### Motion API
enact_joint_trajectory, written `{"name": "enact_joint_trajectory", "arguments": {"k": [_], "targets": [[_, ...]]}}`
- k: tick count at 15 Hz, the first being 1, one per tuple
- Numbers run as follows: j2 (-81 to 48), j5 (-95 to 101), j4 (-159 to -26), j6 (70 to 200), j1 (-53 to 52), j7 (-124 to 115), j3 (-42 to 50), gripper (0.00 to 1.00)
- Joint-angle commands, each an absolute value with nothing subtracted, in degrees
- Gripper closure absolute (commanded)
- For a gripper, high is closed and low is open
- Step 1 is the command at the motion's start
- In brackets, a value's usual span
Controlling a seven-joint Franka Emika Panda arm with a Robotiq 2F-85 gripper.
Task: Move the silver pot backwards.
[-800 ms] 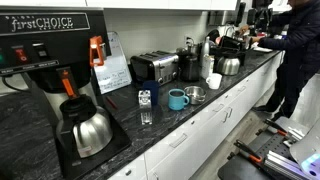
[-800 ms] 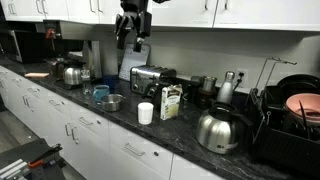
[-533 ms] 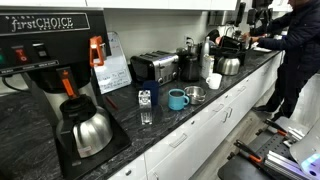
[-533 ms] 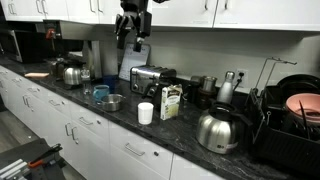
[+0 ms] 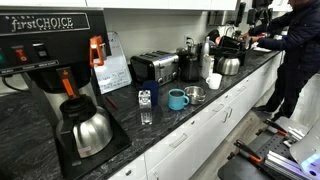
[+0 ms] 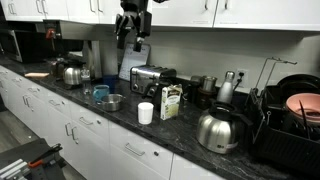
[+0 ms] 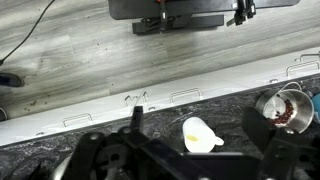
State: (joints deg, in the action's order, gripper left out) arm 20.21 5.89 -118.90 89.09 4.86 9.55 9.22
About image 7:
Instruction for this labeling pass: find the thin black floor cable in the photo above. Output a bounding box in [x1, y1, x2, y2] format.
[0, 0, 57, 65]

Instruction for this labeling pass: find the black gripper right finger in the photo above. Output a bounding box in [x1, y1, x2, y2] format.
[241, 106, 320, 180]

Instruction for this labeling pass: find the white ceramic cup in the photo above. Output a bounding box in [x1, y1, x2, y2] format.
[181, 116, 225, 154]

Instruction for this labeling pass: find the silver pot with loop handles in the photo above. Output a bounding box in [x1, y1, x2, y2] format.
[254, 81, 316, 134]

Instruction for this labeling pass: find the dark blue shoe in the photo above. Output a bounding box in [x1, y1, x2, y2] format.
[0, 73, 25, 88]

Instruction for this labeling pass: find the black work table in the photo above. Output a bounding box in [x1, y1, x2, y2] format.
[108, 0, 301, 35]

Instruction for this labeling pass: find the silver cabinet handle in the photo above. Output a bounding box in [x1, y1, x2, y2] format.
[123, 94, 134, 108]
[141, 90, 150, 104]
[285, 59, 320, 78]
[294, 51, 320, 64]
[169, 87, 204, 104]
[62, 112, 94, 128]

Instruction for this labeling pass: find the red beans pile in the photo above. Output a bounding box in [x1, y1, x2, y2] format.
[266, 98, 295, 127]

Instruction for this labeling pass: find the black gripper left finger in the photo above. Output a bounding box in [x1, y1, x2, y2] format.
[61, 105, 208, 180]

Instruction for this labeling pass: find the teal ceramic mug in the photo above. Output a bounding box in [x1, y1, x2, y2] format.
[311, 92, 320, 125]

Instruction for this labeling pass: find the white lower cabinet run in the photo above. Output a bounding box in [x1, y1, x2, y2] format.
[0, 45, 320, 148]

